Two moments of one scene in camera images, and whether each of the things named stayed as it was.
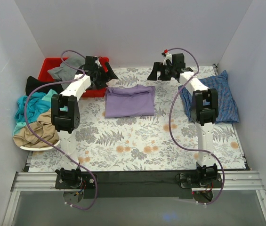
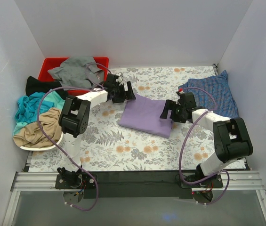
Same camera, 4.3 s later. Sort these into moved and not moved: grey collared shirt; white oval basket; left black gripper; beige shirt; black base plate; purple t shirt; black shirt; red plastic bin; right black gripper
Moved: right black gripper; left black gripper; purple t shirt
Not moved: black base plate; red plastic bin; grey collared shirt; black shirt; beige shirt; white oval basket
